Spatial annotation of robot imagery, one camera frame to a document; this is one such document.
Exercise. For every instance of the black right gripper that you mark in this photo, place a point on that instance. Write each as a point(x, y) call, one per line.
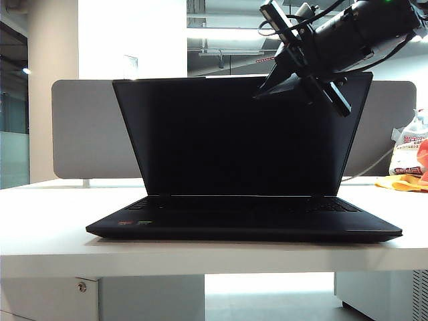
point(307, 57)

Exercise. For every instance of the black laptop computer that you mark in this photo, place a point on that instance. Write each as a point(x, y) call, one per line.
point(234, 140)

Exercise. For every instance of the red hanging ceiling sign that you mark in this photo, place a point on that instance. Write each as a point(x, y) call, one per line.
point(265, 61)

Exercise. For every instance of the long ceiling light strip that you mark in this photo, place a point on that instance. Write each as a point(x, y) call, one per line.
point(227, 33)

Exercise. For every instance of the white plastic bag red print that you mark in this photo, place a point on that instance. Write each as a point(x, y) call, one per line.
point(406, 157)

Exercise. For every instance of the yellow cloth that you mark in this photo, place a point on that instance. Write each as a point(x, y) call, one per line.
point(398, 184)

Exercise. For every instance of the orange-red soft object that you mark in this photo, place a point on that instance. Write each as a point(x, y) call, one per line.
point(424, 157)

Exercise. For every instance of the grey fabric desk divider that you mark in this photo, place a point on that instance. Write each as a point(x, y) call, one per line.
point(90, 133)

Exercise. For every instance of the white cabinet with vent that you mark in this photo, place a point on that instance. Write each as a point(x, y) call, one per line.
point(374, 291)

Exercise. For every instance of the round white lamp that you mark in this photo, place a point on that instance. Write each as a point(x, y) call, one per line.
point(26, 71)

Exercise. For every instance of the white drawer cabinet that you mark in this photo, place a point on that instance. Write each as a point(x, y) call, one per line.
point(133, 301)

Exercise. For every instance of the round metal drawer lock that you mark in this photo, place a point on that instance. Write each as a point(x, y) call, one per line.
point(81, 286)

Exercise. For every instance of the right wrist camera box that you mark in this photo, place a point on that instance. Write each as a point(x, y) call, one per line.
point(305, 10)

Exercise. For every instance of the white divider mounting bracket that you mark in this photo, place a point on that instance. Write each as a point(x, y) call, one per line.
point(86, 183)

